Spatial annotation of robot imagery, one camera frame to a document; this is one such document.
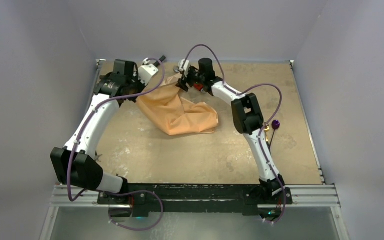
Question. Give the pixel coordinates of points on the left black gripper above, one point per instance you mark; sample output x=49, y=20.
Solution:
x=141, y=85

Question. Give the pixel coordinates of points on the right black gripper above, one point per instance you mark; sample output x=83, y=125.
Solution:
x=185, y=79

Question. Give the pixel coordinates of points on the orange cloth napkin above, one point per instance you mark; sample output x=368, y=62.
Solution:
x=175, y=115

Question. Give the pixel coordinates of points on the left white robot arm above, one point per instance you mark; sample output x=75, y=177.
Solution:
x=74, y=163

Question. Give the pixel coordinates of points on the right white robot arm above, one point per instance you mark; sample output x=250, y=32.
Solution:
x=247, y=118

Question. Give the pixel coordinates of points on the purple spoon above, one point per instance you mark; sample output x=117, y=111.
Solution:
x=275, y=126

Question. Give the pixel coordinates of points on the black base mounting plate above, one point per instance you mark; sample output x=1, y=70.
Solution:
x=246, y=199

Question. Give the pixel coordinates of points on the red handled adjustable wrench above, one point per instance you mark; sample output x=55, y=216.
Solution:
x=197, y=86

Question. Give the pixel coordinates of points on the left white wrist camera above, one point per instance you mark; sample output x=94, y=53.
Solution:
x=147, y=70

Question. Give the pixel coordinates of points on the black handled pliers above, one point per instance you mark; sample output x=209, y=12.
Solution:
x=97, y=157

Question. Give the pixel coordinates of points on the aluminium frame rail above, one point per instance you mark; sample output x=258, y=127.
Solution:
x=302, y=196

